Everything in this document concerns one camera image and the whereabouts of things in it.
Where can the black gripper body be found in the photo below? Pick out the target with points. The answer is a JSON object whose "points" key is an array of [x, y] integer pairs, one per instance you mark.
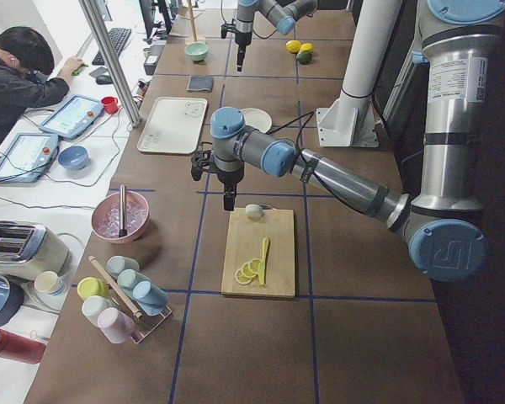
{"points": [[241, 39], [229, 181]]}

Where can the white steamed bun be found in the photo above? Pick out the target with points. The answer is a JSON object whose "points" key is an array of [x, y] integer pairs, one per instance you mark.
{"points": [[254, 212]]}

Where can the cream round plate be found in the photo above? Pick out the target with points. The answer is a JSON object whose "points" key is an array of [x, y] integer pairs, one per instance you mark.
{"points": [[257, 118]]}

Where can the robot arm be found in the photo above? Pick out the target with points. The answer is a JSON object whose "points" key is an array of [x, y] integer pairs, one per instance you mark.
{"points": [[439, 225], [283, 19]]}

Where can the cream bear tray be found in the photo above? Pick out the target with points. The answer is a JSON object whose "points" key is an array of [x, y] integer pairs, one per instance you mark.
{"points": [[173, 126]]}

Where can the green bowl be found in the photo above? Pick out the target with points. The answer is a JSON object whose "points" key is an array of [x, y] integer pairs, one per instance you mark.
{"points": [[196, 51]]}

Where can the yellow lemon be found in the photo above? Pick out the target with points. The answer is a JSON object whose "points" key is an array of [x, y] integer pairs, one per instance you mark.
{"points": [[307, 47], [293, 46]]}

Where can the wooden mug stand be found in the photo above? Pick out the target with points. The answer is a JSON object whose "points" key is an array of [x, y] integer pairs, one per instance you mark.
{"points": [[194, 37]]}

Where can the grey folded cloth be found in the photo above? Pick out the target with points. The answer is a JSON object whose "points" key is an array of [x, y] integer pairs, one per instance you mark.
{"points": [[200, 84]]}

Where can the green avocado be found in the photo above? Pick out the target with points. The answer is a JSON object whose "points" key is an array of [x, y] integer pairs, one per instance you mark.
{"points": [[304, 57]]}

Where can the wooden cutting board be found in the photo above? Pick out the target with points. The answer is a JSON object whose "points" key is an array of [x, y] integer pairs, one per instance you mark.
{"points": [[244, 243]]}

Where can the lemon slice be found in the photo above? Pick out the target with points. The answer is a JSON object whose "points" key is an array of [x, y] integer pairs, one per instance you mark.
{"points": [[254, 265], [247, 271]]}

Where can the yellow plastic knife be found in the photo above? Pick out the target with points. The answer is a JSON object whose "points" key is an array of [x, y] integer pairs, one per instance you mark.
{"points": [[263, 262]]}

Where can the black box on table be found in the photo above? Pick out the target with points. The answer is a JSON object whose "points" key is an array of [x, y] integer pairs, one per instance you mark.
{"points": [[152, 56]]}

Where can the pink bowl with ice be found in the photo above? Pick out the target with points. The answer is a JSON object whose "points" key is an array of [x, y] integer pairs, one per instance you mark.
{"points": [[105, 218]]}

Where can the metal ice scoop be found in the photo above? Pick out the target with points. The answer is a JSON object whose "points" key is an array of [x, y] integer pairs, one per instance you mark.
{"points": [[122, 211]]}

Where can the black keyboard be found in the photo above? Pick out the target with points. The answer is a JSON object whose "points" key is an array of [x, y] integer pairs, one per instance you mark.
{"points": [[118, 39]]}

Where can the blue cup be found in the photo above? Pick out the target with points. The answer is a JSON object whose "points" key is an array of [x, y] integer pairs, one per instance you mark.
{"points": [[152, 299]]}

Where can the green cup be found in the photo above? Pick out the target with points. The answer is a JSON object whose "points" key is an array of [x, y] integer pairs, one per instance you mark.
{"points": [[128, 279]]}

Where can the grey cup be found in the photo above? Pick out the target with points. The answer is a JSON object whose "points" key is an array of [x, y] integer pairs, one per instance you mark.
{"points": [[117, 264]]}

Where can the red mug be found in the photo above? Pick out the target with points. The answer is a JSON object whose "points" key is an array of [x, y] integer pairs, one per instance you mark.
{"points": [[110, 104]]}

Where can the black computer mouse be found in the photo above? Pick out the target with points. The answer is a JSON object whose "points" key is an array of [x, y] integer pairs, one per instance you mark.
{"points": [[104, 79]]}

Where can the clear acrylic cup rack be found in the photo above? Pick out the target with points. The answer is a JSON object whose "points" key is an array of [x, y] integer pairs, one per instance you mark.
{"points": [[147, 324]]}

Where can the blue bowl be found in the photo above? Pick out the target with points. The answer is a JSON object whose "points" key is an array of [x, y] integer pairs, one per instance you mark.
{"points": [[74, 158]]}

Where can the yellow cup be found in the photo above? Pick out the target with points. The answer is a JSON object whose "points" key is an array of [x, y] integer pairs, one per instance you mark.
{"points": [[91, 286]]}

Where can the teach pendant far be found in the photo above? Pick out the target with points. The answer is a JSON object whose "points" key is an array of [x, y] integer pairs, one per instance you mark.
{"points": [[72, 117]]}

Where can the teach pendant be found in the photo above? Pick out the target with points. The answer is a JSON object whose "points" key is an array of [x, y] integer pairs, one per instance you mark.
{"points": [[27, 157], [72, 117]]}

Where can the pink cup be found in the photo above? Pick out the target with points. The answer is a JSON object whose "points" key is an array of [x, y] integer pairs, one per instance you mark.
{"points": [[115, 325]]}

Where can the white cup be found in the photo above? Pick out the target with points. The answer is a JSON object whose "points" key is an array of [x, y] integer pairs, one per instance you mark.
{"points": [[94, 305]]}

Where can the cream mug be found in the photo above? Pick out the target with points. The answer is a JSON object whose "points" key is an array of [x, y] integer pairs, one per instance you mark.
{"points": [[49, 283]]}

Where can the teach pendant near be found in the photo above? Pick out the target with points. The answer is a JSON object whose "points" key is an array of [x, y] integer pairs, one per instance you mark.
{"points": [[27, 157]]}

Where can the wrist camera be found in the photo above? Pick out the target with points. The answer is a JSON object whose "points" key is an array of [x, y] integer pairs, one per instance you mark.
{"points": [[227, 28], [202, 161]]}

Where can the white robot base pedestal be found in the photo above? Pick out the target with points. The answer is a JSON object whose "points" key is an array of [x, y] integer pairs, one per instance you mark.
{"points": [[349, 121]]}

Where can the aluminium frame post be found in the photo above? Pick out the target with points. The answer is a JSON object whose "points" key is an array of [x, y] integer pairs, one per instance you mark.
{"points": [[100, 34]]}

